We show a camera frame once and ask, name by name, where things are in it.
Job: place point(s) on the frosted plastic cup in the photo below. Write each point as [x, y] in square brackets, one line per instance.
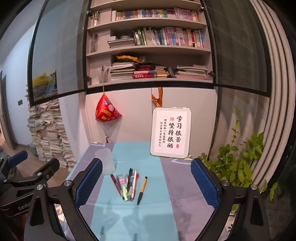
[106, 162]

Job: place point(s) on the blue and grey table mat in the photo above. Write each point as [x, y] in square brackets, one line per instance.
[134, 220]

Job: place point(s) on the tall pile of worn books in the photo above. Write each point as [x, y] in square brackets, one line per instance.
[48, 134]

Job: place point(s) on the stack of loose papers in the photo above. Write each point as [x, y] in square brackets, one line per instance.
[190, 71]

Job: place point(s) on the green highlighter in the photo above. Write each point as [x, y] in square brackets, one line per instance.
[124, 192]

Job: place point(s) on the small stack of books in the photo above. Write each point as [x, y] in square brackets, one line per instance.
[163, 71]

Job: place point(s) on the stack of grey folders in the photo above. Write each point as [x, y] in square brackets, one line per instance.
[121, 42]

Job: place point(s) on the row of colourful books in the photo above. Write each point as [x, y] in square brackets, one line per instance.
[157, 15]
[171, 37]

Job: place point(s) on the stack of red books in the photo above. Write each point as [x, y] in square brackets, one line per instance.
[143, 73]

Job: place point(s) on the white pen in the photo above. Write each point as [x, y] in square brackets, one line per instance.
[133, 185]

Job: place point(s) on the yellow plush toy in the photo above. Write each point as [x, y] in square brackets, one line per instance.
[41, 80]

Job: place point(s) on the red translucent pen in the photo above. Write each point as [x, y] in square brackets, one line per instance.
[137, 178]

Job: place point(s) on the slim dark red pen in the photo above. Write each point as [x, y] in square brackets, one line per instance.
[115, 184]

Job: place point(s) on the yellow pen with black ends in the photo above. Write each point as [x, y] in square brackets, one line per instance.
[142, 190]

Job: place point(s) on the pale pen holder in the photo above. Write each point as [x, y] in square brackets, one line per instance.
[103, 75]

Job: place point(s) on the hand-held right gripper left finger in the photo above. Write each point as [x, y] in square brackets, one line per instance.
[89, 183]

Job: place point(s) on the green leafy plant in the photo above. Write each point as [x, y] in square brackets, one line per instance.
[240, 162]

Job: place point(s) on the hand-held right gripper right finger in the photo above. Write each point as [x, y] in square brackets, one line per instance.
[204, 183]

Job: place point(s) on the red pyramid hanging ornament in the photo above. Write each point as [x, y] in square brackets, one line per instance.
[107, 111]

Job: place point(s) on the yellow green crochet flower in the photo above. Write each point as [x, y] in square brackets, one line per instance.
[129, 59]

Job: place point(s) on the stack of magazines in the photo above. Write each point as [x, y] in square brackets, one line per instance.
[121, 70]

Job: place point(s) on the glass vase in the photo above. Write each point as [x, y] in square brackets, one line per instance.
[94, 44]
[96, 19]

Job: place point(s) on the grey ribbed panel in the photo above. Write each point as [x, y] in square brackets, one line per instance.
[272, 92]

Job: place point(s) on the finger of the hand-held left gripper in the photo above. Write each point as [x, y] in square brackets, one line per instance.
[49, 167]
[18, 157]

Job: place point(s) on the wooden room door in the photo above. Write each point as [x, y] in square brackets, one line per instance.
[7, 115]

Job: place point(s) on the grey bookshelf cabinet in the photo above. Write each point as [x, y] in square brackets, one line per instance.
[101, 58]

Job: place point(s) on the glass cabinet door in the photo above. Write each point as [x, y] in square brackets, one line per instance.
[238, 46]
[57, 46]

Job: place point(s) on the framed calligraphy sign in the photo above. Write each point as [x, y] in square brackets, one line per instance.
[170, 132]

